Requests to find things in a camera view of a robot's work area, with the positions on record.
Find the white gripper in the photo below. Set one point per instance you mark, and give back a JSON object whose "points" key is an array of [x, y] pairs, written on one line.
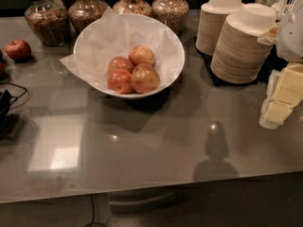
{"points": [[292, 40]]}

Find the yellow-red apple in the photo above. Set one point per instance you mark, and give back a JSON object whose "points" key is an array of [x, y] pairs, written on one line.
{"points": [[144, 78], [141, 54]]}

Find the front left red apple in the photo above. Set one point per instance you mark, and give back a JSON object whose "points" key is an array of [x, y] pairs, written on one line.
{"points": [[119, 80]]}

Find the back left red apple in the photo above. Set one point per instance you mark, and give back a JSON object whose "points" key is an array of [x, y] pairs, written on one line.
{"points": [[120, 63]]}

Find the white bowl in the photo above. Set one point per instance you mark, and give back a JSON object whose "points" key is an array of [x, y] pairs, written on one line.
{"points": [[172, 52]]}

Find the red apple on table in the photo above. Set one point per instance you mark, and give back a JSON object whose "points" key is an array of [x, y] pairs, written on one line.
{"points": [[18, 50]]}

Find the red apple at left edge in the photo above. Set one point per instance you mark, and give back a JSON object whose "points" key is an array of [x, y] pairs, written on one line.
{"points": [[2, 66]]}

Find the black mat under stacks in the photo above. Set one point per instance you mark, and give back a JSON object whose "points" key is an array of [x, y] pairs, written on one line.
{"points": [[273, 62]]}

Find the rear stack paper bowls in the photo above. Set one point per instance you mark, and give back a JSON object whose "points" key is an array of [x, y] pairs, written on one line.
{"points": [[212, 17]]}

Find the glass cereal jar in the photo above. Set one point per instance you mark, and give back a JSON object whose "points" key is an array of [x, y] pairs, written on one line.
{"points": [[49, 21], [84, 12], [172, 13], [140, 7]]}

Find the far left glass cereal jar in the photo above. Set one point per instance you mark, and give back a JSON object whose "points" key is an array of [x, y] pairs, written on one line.
{"points": [[49, 21]]}

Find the black device with cable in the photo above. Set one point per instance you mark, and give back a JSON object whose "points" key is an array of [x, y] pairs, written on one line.
{"points": [[9, 95]]}

